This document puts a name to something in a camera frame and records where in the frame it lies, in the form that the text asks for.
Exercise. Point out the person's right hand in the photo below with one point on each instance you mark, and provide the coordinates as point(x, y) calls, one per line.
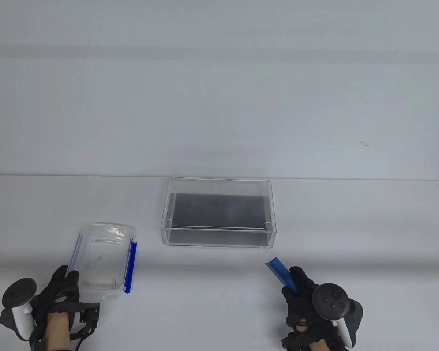
point(303, 303)

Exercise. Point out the person's left hand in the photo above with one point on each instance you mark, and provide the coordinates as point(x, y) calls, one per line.
point(60, 289)

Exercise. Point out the blue plastic scraper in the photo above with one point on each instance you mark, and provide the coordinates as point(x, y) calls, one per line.
point(280, 272)

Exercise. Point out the pile of silver paper clips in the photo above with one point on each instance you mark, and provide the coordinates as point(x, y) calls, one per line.
point(99, 259)

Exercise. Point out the clear plastic box blue clips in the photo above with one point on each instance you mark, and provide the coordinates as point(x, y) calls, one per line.
point(106, 270)

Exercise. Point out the clear drawer organizer black bottom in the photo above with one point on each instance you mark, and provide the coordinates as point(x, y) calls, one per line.
point(219, 212)

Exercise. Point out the black left wrist sensor box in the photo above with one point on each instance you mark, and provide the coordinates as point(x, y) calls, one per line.
point(89, 313)

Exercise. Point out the black and white right controller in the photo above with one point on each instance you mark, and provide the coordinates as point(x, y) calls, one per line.
point(331, 300)

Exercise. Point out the black and white controller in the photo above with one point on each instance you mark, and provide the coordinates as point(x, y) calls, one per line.
point(20, 292)
point(331, 300)

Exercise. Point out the black and white left controller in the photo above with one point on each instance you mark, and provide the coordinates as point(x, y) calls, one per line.
point(20, 292)

